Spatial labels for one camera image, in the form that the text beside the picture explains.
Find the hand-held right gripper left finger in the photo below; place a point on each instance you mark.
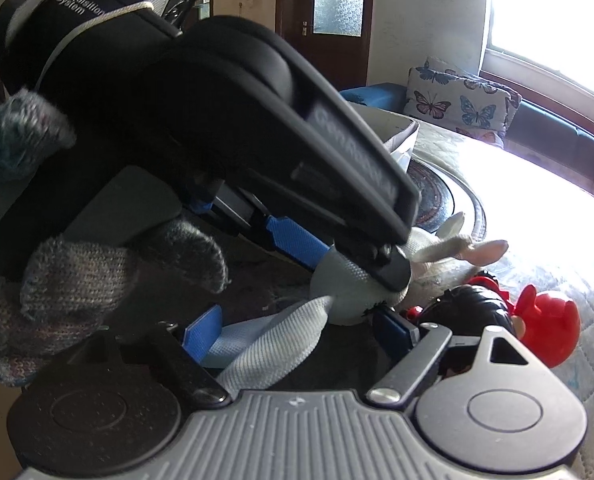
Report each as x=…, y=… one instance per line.
x=202, y=335

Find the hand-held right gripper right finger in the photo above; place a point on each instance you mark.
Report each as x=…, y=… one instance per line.
x=394, y=331

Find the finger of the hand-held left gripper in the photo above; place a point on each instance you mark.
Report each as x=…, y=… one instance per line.
x=297, y=242
x=392, y=272

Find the white plush rabbit toy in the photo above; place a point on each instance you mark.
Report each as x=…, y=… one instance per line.
x=337, y=285

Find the cardboard box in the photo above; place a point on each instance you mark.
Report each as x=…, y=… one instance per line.
x=392, y=127

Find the red plastic toy figure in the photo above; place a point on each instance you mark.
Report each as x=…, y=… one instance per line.
x=547, y=325

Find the person's left hand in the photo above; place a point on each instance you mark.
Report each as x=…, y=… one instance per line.
x=77, y=285

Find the light blue cloth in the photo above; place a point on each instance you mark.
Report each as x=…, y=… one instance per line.
x=237, y=345

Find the black and red toy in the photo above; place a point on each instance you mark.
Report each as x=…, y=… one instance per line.
x=469, y=305

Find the round patterned stove plate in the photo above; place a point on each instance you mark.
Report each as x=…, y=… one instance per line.
x=442, y=190

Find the brown wooden door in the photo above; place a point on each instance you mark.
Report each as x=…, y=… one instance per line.
x=327, y=55

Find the butterfly print cushion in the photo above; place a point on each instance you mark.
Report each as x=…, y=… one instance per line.
x=457, y=102

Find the blue sofa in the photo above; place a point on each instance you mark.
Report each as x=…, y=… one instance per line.
x=542, y=125

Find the window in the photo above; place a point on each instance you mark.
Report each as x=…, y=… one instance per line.
x=552, y=10

